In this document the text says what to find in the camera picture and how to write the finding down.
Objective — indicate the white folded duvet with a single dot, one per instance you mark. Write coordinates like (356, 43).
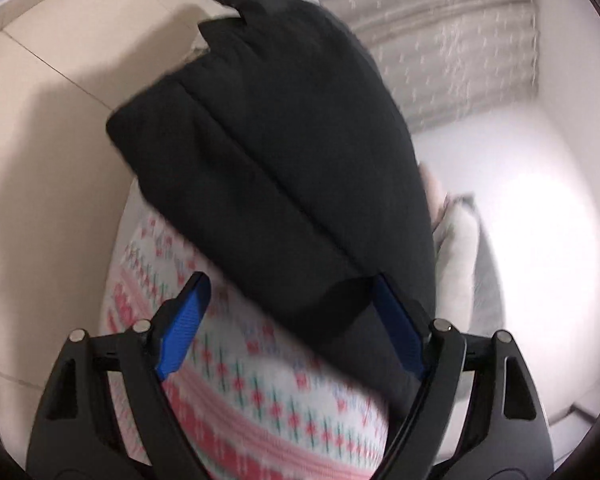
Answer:
(457, 250)

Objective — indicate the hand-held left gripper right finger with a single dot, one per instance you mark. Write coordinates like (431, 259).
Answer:
(397, 325)

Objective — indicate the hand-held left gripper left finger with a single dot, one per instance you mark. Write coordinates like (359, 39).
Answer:
(185, 330)

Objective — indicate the patterned knit-print blanket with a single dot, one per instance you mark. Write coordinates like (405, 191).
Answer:
(280, 410)

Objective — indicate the grey star-print curtain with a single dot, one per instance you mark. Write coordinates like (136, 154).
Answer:
(455, 35)

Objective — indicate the black snap-button jacket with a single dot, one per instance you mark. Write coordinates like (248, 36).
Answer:
(280, 160)

